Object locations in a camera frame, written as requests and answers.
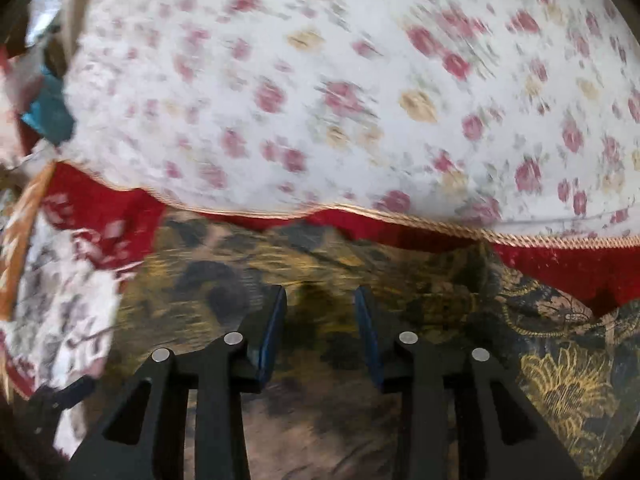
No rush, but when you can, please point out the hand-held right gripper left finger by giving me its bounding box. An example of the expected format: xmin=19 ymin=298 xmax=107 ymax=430
xmin=67 ymin=284 xmax=288 ymax=480

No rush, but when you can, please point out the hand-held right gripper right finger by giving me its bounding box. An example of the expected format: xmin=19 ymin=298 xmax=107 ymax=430
xmin=354 ymin=286 xmax=584 ymax=480

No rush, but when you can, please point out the dark floral patterned garment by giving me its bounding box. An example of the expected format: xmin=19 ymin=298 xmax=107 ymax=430
xmin=65 ymin=210 xmax=640 ymax=480

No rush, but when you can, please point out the red and white fleece blanket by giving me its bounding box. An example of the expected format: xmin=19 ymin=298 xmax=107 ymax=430
xmin=0 ymin=160 xmax=640 ymax=411

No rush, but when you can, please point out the white floral bed sheet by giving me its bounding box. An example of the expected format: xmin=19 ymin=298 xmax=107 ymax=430
xmin=55 ymin=0 xmax=640 ymax=241

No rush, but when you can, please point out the teal cloth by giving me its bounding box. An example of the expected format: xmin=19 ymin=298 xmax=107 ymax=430
xmin=22 ymin=66 xmax=76 ymax=144

